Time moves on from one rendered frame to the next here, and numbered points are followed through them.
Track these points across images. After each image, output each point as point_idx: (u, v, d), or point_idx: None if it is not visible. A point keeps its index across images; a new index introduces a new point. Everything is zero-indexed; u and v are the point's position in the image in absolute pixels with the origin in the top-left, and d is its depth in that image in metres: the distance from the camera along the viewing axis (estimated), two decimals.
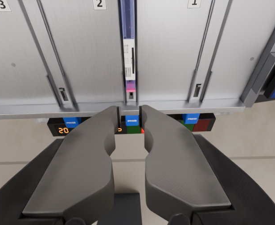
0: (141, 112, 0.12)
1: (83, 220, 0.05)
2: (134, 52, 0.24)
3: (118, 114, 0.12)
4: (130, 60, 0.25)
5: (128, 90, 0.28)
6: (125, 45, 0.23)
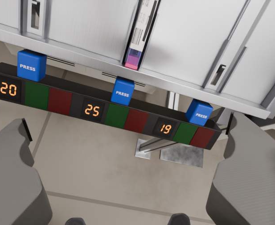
0: (231, 119, 0.11)
1: (83, 220, 0.05)
2: (155, 8, 0.18)
3: (26, 126, 0.11)
4: (146, 19, 0.18)
5: (128, 64, 0.20)
6: None
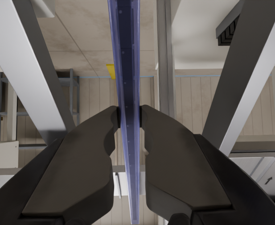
0: (141, 112, 0.12)
1: (83, 220, 0.05)
2: None
3: (117, 114, 0.12)
4: None
5: None
6: None
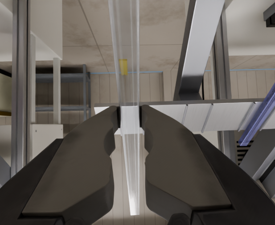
0: (141, 112, 0.12)
1: (83, 220, 0.05)
2: None
3: (118, 114, 0.12)
4: None
5: None
6: None
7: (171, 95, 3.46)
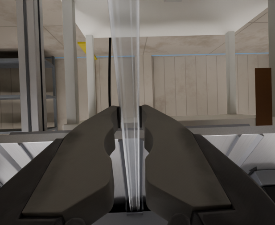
0: (141, 112, 0.12)
1: (83, 220, 0.05)
2: None
3: (118, 114, 0.12)
4: None
5: None
6: None
7: (143, 82, 3.21)
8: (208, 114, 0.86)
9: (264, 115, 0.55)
